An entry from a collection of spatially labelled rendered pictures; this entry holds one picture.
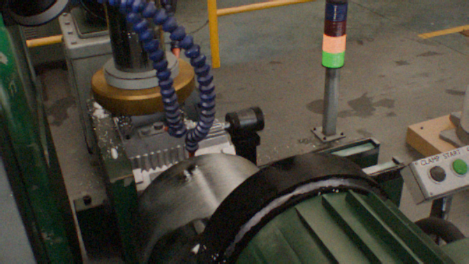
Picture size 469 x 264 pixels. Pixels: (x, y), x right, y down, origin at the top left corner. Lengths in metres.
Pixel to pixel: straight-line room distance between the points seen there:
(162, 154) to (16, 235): 0.28
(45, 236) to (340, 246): 0.54
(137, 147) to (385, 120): 0.95
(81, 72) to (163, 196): 0.66
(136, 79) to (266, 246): 0.50
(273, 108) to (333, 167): 1.26
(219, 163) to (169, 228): 0.13
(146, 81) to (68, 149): 0.79
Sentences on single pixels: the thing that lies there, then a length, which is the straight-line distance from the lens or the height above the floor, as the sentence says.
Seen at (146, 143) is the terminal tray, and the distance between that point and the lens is 0.89.
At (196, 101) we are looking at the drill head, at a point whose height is 1.08.
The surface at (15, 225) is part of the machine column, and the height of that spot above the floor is 1.13.
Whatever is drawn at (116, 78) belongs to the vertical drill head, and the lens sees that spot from 0.84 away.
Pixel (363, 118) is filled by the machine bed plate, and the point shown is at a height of 0.80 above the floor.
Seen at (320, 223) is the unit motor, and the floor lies 1.35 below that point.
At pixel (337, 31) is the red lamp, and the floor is 1.14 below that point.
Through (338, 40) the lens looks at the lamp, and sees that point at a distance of 1.38.
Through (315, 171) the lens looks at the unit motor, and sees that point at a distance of 0.40.
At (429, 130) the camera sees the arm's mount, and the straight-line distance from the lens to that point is 1.51.
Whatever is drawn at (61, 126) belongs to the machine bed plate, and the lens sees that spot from 1.71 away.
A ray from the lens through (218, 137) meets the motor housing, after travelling 0.95.
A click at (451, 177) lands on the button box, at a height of 1.06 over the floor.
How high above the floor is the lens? 1.60
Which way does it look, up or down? 31 degrees down
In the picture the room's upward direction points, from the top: 3 degrees counter-clockwise
